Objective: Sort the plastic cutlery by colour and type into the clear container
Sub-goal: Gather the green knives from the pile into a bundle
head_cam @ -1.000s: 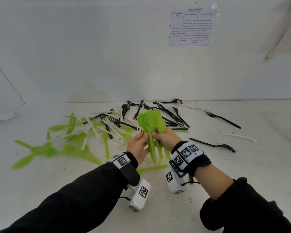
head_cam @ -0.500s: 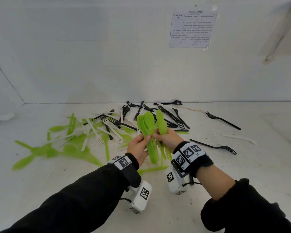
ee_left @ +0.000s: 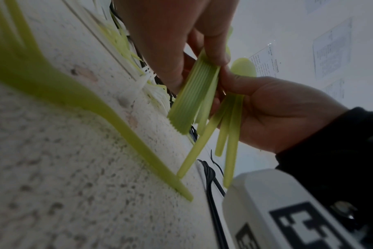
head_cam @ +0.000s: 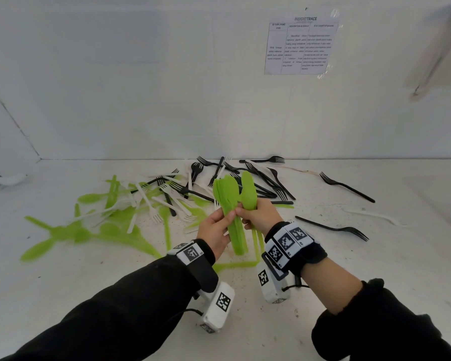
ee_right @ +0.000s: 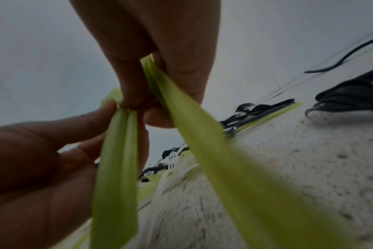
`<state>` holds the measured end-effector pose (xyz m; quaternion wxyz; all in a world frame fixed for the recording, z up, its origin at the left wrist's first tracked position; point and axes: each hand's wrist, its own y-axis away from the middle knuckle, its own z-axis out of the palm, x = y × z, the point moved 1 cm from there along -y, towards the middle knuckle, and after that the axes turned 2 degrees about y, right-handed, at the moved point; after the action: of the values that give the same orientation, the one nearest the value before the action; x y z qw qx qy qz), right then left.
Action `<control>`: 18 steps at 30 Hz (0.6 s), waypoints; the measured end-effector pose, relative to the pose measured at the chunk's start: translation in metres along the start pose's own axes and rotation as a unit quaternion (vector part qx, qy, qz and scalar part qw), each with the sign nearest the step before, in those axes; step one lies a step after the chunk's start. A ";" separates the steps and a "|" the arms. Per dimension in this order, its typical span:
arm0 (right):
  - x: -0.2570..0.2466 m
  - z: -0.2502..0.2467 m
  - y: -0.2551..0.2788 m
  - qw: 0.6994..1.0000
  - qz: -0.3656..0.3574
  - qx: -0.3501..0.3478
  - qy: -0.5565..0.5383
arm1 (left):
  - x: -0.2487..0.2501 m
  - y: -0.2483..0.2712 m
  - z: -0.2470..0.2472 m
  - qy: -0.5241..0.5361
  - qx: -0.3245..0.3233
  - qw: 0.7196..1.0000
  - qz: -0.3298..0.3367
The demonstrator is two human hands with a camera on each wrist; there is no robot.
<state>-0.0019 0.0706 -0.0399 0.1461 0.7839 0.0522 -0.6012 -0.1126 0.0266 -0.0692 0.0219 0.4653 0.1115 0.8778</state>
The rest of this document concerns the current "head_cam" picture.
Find small white wall clip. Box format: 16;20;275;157
0;172;28;187

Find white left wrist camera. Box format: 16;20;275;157
197;281;236;333

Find printed paper wall notice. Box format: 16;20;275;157
264;17;340;76

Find stack of green spoons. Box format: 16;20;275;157
213;174;249;256

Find person's left hand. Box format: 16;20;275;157
196;209;237;262

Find green plastic spoon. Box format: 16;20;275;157
240;170;266;256

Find pile of plastic cutlery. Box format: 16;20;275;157
21;174;295;271

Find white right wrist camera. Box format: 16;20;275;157
257;259;292;304

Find person's right hand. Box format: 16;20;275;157
235;198;285;238

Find person's left forearm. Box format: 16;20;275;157
0;255;211;361

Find pile of white plastic forks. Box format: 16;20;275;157
73;157;401;236

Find black marker left wrist band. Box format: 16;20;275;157
167;238;219;294

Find black marker right wrist band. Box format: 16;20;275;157
264;221;328;278

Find metal wall bracket frame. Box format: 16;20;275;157
411;0;451;100

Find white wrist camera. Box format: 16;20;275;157
197;281;236;333
257;259;292;304

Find pile of black plastic forks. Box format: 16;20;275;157
129;155;376;242

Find black marker wrist band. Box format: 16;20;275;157
167;238;219;294
264;221;328;278

